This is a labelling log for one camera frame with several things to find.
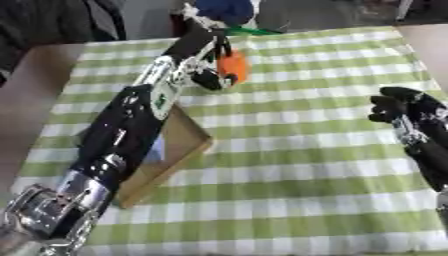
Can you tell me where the orange toy fruit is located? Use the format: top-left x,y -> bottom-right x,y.
215,49 -> 254,85

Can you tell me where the blue bag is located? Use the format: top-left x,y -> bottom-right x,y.
192,0 -> 259,27

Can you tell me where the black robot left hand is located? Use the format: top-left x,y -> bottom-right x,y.
161,23 -> 242,92

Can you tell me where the tan cardboard box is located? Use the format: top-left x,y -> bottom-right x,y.
73,102 -> 216,210

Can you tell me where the person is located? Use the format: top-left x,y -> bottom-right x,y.
0,0 -> 128,86

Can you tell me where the green strap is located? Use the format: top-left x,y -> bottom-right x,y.
222,26 -> 286,37

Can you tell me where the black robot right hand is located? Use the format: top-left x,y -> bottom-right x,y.
365,86 -> 448,136

